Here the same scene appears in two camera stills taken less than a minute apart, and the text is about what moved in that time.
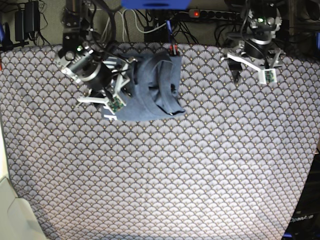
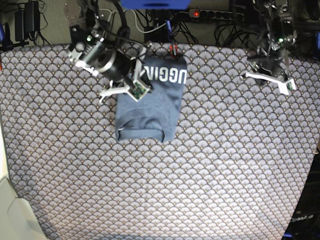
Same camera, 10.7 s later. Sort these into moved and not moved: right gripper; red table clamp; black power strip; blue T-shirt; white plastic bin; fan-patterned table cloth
Moved: right gripper; blue T-shirt
Not moved: red table clamp; black power strip; fan-patterned table cloth; white plastic bin
